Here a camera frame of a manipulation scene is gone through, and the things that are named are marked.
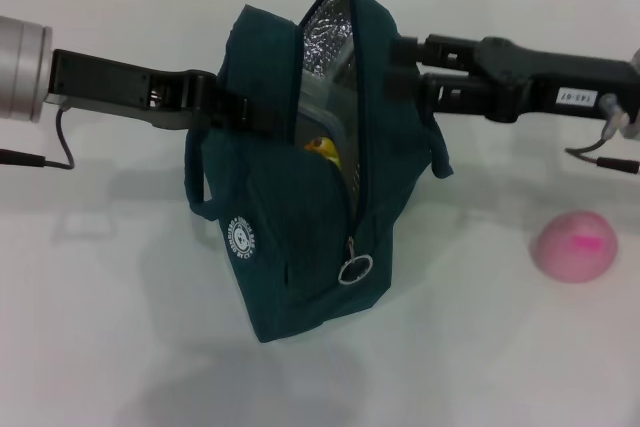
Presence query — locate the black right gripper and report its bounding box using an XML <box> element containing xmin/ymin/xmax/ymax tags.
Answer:
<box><xmin>384</xmin><ymin>34</ymin><xmax>640</xmax><ymax>123</ymax></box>

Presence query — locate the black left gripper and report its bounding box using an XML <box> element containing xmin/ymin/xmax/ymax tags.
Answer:
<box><xmin>47</xmin><ymin>49</ymin><xmax>301</xmax><ymax>141</ymax></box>

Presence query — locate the clear plastic lunch box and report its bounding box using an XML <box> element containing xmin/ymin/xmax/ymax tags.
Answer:
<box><xmin>298</xmin><ymin>74</ymin><xmax>351</xmax><ymax>148</ymax></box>

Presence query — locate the yellow banana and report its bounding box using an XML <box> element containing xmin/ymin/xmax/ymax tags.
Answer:
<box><xmin>304</xmin><ymin>135</ymin><xmax>345</xmax><ymax>171</ymax></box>

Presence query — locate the dark teal lunch bag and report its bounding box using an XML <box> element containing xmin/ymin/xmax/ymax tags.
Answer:
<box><xmin>183</xmin><ymin>0</ymin><xmax>454</xmax><ymax>345</ymax></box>

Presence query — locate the metal zipper pull ring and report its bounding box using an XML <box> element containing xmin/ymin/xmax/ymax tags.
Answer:
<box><xmin>338</xmin><ymin>236</ymin><xmax>375</xmax><ymax>287</ymax></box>

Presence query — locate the pink peach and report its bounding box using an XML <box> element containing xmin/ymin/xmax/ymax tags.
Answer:
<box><xmin>529</xmin><ymin>210</ymin><xmax>619</xmax><ymax>283</ymax></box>

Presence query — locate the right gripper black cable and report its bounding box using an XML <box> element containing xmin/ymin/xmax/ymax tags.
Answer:
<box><xmin>564</xmin><ymin>93</ymin><xmax>640</xmax><ymax>173</ymax></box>

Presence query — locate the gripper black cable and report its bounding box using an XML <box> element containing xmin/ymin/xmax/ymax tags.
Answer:
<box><xmin>564</xmin><ymin>93</ymin><xmax>640</xmax><ymax>173</ymax></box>
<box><xmin>0</xmin><ymin>106</ymin><xmax>76</xmax><ymax>171</ymax></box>

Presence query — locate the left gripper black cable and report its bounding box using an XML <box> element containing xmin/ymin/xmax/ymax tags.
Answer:
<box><xmin>0</xmin><ymin>106</ymin><xmax>76</xmax><ymax>171</ymax></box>

